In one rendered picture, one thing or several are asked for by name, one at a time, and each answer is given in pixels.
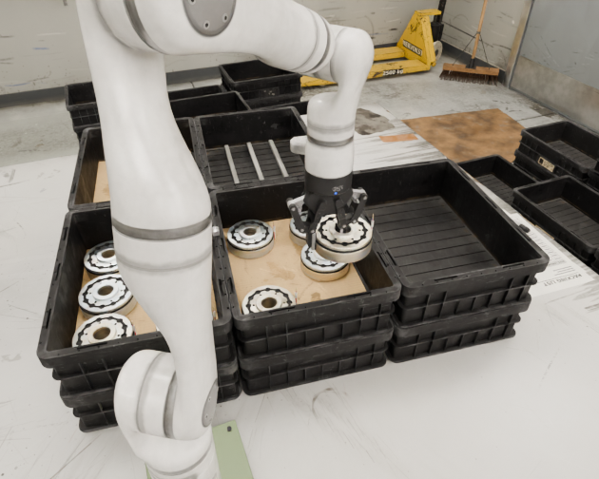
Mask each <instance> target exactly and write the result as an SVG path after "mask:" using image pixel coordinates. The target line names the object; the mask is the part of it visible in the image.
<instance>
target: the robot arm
mask: <svg viewBox="0 0 599 479"><path fill-rule="evenodd" d="M75 3H76V8H77V13H78V18H79V23H80V28H81V32H82V36H83V40H84V45H85V49H86V54H87V61H88V65H89V70H90V74H91V79H92V83H93V87H94V92H95V96H96V101H97V106H98V111H99V117H100V123H101V129H102V137H103V146H104V152H105V159H106V172H107V179H108V187H109V195H110V205H111V222H112V232H113V240H114V249H115V257H116V262H117V266H118V269H119V272H120V274H121V277H122V279H123V281H124V283H125V284H126V287H127V288H128V290H129V291H130V293H131V294H132V295H133V296H134V297H135V299H136V300H137V301H138V303H139V304H140V305H141V307H142V308H143V309H144V311H145V312H146V313H147V315H148V316H149V317H150V318H151V320H152V321H153V322H154V324H155V325H156V326H157V327H158V329H159V330H160V332H161V333H162V334H163V336H164V338H165V340H166V342H167V344H168V346H169V349H170V351H171V353H165V352H160V351H154V350H142V351H139V352H138V353H136V354H134V355H133V356H131V357H130V358H129V359H128V361H127V362H126V363H125V365H124V366H123V368H122V369H121V371H120V373H119V376H118V379H117V382H116V386H115V391H114V411H115V416H116V420H117V423H118V425H119V428H120V430H121V432H122V434H123V435H124V437H125V439H126V441H127V443H128V445H129V446H130V447H131V449H132V451H133V452H134V454H135V455H136V456H137V457H138V458H140V459H141V460H143V461H145V463H146V466H147V468H148V471H149V473H150V476H151V478H152V479H222V478H221V473H220V469H219V463H218V458H217V453H216V449H215V443H214V437H213V432H212V427H211V422H212V420H213V417H214V413H215V410H216V408H217V396H218V389H219V387H218V375H217V363H216V354H215V345H214V336H213V327H212V315H211V268H212V209H211V201H210V197H209V194H208V191H207V188H206V185H205V183H204V180H203V176H202V174H201V172H200V170H199V168H198V166H197V165H196V163H195V161H194V159H193V157H192V155H191V153H190V151H189V149H188V147H187V145H186V143H185V141H184V138H183V136H182V134H181V132H180V130H179V128H178V127H177V124H176V122H175V119H174V116H173V113H172V110H171V107H170V103H169V99H168V93H167V86H166V76H165V65H164V55H165V54H166V55H174V56H187V55H195V54H212V53H248V54H253V55H254V56H255V57H256V58H257V59H259V60H260V61H262V62H263V63H265V64H267V65H268V66H271V67H276V68H279V69H283V70H287V71H291V72H295V73H298V74H301V75H304V76H308V77H312V78H316V79H321V80H325V81H329V82H334V83H338V92H324V93H320V94H317V95H315V96H313V97H312V98H311V99H310V101H309V103H308V107H307V136H299V137H294V138H293V139H292V140H291V141H290V150H291V151H292V152H293V153H296V154H303V155H305V167H304V190H303V192H302V194H301V197H299V198H297V199H294V200H293V199H292V198H288V199H287V200H286V203H287V205H288V208H289V210H290V212H291V215H292V217H293V219H294V222H295V224H296V226H297V227H298V230H299V232H300V233H303V232H306V239H305V241H306V243H307V245H308V247H310V248H311V250H316V242H317V233H316V230H317V227H318V224H319V223H320V221H321V218H322V216H326V215H328V214H331V215H336V219H337V222H336V231H337V232H339V233H342V234H345V233H346V227H347V225H348V224H350V223H352V224H355V223H357V221H358V218H359V216H360V214H361V212H362V210H363V207H364V205H365V203H366V202H367V199H368V195H367V194H366V193H365V191H364V190H363V188H362V187H359V188H358V189H352V186H351V185H352V177H353V165H354V154H355V148H354V133H355V120H356V112H357V105H358V102H359V98H360V95H361V92H362V90H363V87H364V84H365V82H366V79H367V77H368V74H369V72H370V69H371V67H372V63H373V61H374V55H375V50H374V45H373V42H372V39H371V37H370V35H369V34H368V33H367V32H366V31H364V30H362V29H355V28H349V27H343V26H337V25H331V24H329V23H328V22H327V21H326V20H325V19H324V18H323V17H322V16H320V15H319V14H317V13H316V12H314V11H312V10H310V9H308V8H306V7H304V6H303V5H300V4H298V3H296V2H294V1H292V0H75ZM351 198H352V201H351V204H350V206H349V208H348V211H347V213H346V215H345V212H344V208H343V207H344V206H345V204H346V203H347V202H348V201H349V200H350V199H351ZM304 203H305V204H306V205H307V206H308V207H309V208H308V212H307V213H308V216H307V219H306V221H303V220H302V219H301V217H300V212H301V209H302V205H303V204H304Z"/></svg>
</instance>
